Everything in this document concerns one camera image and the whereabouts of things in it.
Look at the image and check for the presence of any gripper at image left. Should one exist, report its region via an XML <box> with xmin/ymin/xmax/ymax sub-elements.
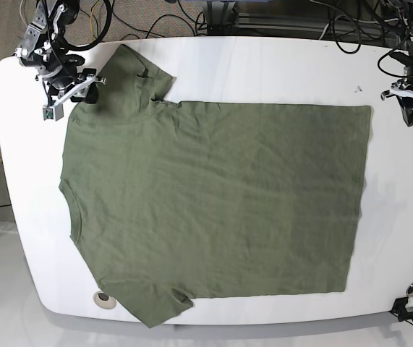
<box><xmin>34</xmin><ymin>54</ymin><xmax>99</xmax><ymax>104</ymax></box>

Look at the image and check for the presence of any olive green T-shirt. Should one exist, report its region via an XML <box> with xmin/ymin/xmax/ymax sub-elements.
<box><xmin>59</xmin><ymin>46</ymin><xmax>372</xmax><ymax>327</ymax></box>

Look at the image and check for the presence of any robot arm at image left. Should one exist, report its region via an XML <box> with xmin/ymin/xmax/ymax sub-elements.
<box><xmin>14</xmin><ymin>1</ymin><xmax>111</xmax><ymax>108</ymax></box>

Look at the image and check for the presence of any yellow cable on floor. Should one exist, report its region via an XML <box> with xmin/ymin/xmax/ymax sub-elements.
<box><xmin>89</xmin><ymin>0</ymin><xmax>101</xmax><ymax>43</ymax></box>

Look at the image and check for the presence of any white cable on floor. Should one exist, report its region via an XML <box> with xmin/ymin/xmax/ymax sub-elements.
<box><xmin>18</xmin><ymin>0</ymin><xmax>31</xmax><ymax>40</ymax></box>

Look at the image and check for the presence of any aluminium frame post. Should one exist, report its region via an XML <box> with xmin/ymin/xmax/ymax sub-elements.
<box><xmin>200</xmin><ymin>1</ymin><xmax>237</xmax><ymax>36</ymax></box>

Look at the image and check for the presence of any left table cable grommet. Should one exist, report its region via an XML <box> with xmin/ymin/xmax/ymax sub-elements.
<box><xmin>93</xmin><ymin>291</ymin><xmax>117</xmax><ymax>310</ymax></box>

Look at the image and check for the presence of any black clamp with cable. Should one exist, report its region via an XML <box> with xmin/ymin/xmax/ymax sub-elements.
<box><xmin>389</xmin><ymin>297</ymin><xmax>413</xmax><ymax>326</ymax></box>

